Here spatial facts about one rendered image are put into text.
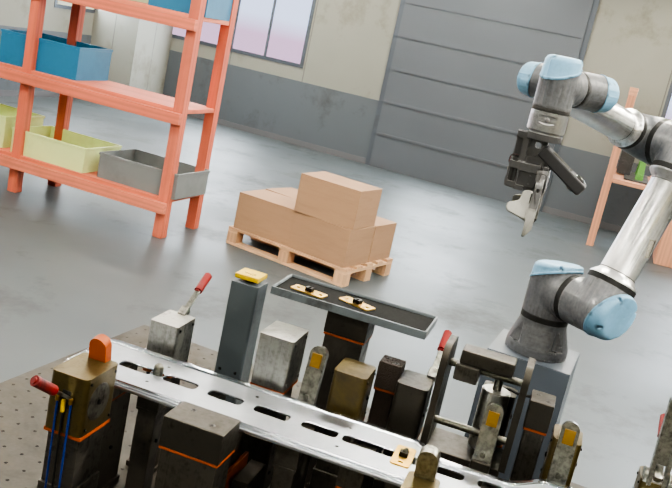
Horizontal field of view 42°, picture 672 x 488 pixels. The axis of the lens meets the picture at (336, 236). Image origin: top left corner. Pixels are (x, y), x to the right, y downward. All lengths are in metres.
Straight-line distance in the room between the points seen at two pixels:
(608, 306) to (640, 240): 0.17
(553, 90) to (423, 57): 10.33
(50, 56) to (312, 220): 2.36
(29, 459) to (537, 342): 1.19
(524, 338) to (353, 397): 0.51
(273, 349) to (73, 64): 5.29
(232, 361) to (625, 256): 0.94
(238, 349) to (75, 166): 4.96
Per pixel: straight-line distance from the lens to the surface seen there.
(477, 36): 11.91
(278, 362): 1.87
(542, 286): 2.13
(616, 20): 11.71
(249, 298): 2.06
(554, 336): 2.16
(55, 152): 7.06
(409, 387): 1.85
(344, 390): 1.84
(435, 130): 12.02
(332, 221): 6.24
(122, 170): 6.75
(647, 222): 2.10
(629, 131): 2.15
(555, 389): 2.14
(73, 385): 1.67
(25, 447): 2.17
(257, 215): 6.60
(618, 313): 2.05
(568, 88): 1.77
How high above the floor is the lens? 1.76
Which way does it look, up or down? 13 degrees down
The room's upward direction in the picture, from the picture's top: 12 degrees clockwise
